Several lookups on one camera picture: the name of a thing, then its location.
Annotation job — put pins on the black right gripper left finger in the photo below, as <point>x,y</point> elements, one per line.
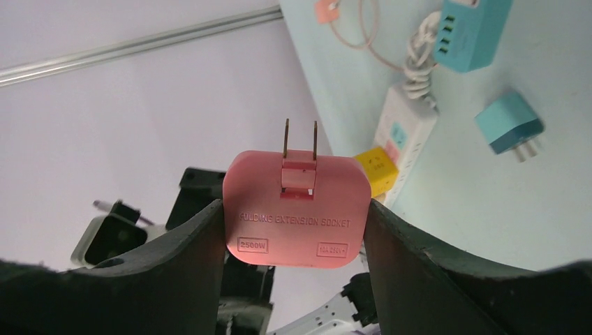
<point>171,285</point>

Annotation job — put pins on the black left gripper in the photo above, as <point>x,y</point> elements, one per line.
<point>244,305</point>

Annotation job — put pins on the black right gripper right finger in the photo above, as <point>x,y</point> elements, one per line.
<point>423,285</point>

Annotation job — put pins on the pink plug adapter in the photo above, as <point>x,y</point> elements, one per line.
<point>295,208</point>

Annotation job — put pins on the yellow cube socket adapter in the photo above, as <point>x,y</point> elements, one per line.
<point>381,172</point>

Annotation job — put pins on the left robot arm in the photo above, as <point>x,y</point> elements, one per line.
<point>350,311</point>

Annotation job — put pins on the white power strip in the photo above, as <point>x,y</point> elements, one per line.
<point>403,129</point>

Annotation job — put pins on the teal USB charger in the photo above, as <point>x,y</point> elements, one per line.
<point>509,123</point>

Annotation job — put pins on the teal power strip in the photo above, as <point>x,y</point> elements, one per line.
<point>469,33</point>

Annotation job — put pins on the pink USB charger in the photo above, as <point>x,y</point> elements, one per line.
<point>326,11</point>

